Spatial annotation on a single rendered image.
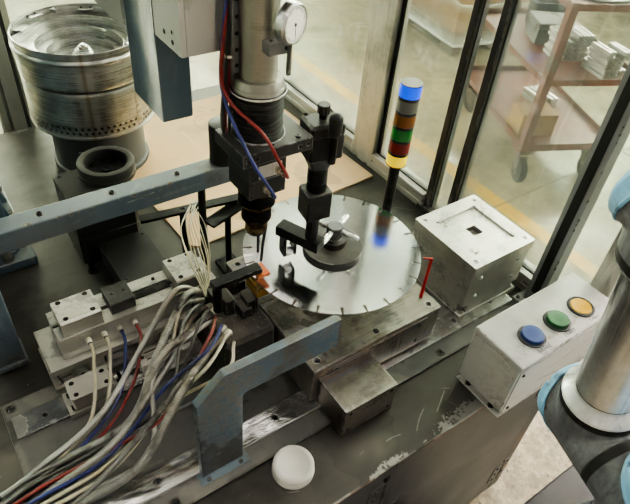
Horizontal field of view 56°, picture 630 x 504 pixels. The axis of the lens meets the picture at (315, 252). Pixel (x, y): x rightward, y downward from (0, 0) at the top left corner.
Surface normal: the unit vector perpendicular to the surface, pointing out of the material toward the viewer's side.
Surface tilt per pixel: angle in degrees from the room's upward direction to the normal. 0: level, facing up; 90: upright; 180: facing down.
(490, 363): 90
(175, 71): 90
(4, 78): 90
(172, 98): 90
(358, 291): 0
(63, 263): 0
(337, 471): 0
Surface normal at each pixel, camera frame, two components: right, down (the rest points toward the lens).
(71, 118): -0.01, 0.67
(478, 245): 0.08, -0.74
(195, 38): 0.57, 0.58
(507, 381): -0.82, 0.33
